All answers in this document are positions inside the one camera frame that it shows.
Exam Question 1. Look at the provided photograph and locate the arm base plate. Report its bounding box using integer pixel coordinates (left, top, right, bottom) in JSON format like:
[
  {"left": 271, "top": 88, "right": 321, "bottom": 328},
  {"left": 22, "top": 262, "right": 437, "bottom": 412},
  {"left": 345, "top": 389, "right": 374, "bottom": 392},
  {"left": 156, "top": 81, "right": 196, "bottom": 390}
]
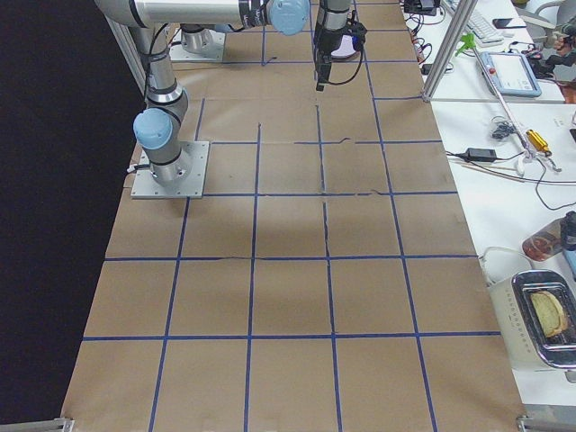
[
  {"left": 170, "top": 29, "right": 226, "bottom": 63},
  {"left": 130, "top": 141, "right": 210, "bottom": 199}
]

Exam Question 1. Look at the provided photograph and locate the aluminium frame post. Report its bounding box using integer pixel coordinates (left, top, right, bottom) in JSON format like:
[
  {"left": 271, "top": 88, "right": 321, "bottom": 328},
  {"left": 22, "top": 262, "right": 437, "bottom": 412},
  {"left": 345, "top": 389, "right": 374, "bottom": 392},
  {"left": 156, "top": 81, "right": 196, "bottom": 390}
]
[{"left": 422, "top": 0, "right": 477, "bottom": 102}]

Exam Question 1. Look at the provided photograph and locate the red-lidded jar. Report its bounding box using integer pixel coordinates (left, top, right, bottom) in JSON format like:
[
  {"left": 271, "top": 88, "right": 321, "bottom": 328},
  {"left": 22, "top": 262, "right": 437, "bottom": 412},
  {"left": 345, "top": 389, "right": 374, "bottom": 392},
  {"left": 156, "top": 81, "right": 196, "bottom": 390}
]
[{"left": 522, "top": 211, "right": 575, "bottom": 262}]

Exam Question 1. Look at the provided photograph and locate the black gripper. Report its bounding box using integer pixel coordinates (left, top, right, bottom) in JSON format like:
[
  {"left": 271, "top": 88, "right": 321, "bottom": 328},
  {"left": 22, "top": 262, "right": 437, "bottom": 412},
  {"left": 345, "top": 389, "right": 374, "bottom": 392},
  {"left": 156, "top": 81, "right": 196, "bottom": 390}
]
[{"left": 314, "top": 49, "right": 332, "bottom": 92}]

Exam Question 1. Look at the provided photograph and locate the yellow tool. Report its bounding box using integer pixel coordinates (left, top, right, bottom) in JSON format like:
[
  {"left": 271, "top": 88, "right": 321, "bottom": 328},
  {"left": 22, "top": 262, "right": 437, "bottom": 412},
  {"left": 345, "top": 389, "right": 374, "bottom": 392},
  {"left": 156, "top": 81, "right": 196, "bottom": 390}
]
[{"left": 526, "top": 129, "right": 552, "bottom": 157}]

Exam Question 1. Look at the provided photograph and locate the bread slice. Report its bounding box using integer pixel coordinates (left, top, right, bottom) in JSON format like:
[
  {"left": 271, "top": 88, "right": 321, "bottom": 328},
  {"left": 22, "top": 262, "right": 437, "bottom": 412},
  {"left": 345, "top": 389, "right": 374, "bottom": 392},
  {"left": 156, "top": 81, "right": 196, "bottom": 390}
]
[{"left": 530, "top": 292, "right": 568, "bottom": 338}]

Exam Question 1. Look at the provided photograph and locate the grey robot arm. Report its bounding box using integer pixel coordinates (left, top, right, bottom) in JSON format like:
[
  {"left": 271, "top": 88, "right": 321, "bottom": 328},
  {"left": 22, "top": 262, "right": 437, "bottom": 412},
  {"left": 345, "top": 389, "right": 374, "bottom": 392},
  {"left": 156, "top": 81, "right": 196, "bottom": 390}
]
[
  {"left": 95, "top": 1, "right": 367, "bottom": 198},
  {"left": 180, "top": 23, "right": 225, "bottom": 54}
]

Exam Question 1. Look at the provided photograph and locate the black power adapter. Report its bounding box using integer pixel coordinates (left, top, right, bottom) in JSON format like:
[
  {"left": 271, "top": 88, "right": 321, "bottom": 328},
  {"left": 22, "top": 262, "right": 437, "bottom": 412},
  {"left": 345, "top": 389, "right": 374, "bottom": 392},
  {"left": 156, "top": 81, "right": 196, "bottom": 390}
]
[{"left": 464, "top": 148, "right": 498, "bottom": 163}]

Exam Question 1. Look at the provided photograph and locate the blue teach pendant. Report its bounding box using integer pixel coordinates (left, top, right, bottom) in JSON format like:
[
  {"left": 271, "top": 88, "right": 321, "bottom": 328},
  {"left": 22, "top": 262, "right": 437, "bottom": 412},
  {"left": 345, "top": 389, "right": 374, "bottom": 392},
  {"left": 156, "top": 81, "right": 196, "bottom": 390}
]
[{"left": 479, "top": 51, "right": 542, "bottom": 98}]

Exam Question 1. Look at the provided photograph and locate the green-handled reacher grabber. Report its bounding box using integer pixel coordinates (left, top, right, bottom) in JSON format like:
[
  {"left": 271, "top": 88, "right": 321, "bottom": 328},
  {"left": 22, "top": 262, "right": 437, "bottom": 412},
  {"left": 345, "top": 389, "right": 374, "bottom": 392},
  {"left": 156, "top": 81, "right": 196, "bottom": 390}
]
[{"left": 456, "top": 33, "right": 562, "bottom": 173}]

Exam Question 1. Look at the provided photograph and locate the white toaster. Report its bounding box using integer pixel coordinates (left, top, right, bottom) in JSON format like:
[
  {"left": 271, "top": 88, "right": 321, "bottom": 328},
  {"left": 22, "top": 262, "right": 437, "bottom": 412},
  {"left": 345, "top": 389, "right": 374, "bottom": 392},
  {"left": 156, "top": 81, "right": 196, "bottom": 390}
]
[{"left": 488, "top": 270, "right": 575, "bottom": 374}]

